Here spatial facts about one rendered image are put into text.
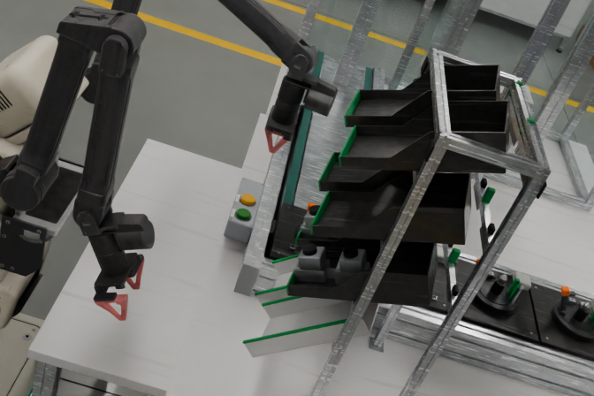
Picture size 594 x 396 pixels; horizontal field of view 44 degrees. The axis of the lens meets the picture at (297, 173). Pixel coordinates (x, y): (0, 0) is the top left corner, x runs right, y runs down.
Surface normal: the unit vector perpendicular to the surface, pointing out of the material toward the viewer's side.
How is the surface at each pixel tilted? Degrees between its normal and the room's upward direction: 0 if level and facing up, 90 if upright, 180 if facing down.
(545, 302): 0
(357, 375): 0
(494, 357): 90
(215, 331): 0
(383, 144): 25
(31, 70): 42
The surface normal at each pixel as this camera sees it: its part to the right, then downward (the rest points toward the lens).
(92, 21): 0.07, -0.83
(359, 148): -0.12, -0.88
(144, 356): 0.30, -0.78
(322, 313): -0.44, -0.83
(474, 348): -0.12, 0.54
